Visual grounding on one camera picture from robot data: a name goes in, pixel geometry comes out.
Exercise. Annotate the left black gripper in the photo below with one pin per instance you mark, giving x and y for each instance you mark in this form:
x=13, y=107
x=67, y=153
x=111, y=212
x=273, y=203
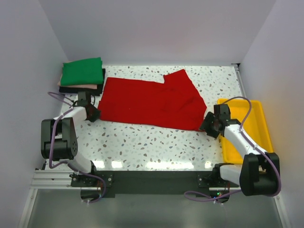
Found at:
x=97, y=113

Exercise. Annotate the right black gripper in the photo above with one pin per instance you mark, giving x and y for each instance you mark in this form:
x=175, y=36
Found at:
x=209, y=117

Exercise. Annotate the red t shirt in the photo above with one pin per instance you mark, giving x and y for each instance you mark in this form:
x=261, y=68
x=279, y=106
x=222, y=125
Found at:
x=175, y=104

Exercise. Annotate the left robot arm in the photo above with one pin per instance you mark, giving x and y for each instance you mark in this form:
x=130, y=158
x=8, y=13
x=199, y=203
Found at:
x=58, y=136

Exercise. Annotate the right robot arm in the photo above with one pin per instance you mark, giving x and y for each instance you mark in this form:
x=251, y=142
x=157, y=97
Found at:
x=249, y=158

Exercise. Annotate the pink folded t shirt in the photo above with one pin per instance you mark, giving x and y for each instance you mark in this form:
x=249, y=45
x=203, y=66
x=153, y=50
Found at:
x=88, y=86

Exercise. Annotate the green folded t shirt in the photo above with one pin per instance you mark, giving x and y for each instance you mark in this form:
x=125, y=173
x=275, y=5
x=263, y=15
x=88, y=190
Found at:
x=82, y=72

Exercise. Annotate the yellow plastic tray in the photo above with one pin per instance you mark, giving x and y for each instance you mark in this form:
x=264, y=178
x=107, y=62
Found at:
x=255, y=126

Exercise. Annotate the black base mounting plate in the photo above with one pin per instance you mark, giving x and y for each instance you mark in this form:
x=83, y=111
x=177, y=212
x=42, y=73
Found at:
x=112, y=183

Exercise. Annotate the aluminium frame rail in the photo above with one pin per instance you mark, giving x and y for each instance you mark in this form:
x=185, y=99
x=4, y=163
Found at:
x=53, y=203

